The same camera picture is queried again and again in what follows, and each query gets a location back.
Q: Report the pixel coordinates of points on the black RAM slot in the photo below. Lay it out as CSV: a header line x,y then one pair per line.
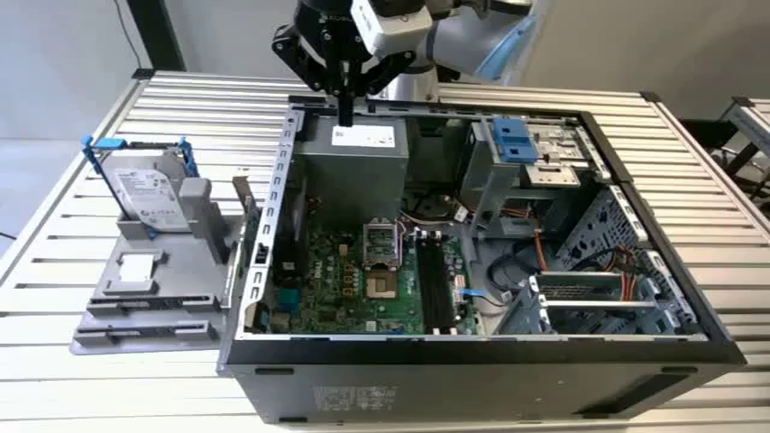
x,y
442,284
449,284
434,284
426,284

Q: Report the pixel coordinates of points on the black vertical post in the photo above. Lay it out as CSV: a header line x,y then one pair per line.
x,y
159,36

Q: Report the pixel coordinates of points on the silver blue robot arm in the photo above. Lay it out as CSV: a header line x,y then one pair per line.
x,y
457,40

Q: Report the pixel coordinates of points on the hard disk in blue carrier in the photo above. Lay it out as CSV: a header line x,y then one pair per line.
x,y
144,194

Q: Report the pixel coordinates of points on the background metal slat table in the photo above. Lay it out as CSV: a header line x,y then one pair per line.
x,y
749,117

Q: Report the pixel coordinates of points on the metal disk bay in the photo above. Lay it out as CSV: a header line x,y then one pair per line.
x,y
602,306

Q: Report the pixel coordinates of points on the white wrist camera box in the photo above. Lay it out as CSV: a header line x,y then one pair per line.
x,y
391,22

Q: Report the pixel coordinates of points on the blue plastic drive latch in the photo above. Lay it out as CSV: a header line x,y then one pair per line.
x,y
509,135

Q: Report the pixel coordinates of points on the CPU socket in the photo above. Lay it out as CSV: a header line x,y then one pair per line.
x,y
382,284

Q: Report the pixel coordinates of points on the silver CPU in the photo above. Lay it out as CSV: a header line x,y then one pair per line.
x,y
135,269

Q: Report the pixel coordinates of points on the green graphics card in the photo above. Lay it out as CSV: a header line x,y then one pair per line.
x,y
247,198

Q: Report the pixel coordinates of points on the grey power supply unit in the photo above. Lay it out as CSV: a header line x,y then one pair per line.
x,y
348,180

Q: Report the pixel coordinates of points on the grey parts rack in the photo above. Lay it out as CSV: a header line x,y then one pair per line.
x,y
180,270

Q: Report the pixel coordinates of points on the grey metal drive cage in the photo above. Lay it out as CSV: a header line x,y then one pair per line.
x,y
493,189

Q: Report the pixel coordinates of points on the blue slot retention latch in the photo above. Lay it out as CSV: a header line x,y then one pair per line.
x,y
263,315

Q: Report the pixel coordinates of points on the black open PC case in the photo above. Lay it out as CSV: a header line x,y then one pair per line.
x,y
421,383

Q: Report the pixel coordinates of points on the black case fan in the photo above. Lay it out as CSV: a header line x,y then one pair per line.
x,y
291,234

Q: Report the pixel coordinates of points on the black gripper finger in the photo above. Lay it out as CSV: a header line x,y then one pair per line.
x,y
385,72
307,67

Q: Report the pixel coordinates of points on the teal board connector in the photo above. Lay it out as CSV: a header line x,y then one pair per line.
x,y
288,301

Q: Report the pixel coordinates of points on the green motherboard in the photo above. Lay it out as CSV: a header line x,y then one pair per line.
x,y
324,306

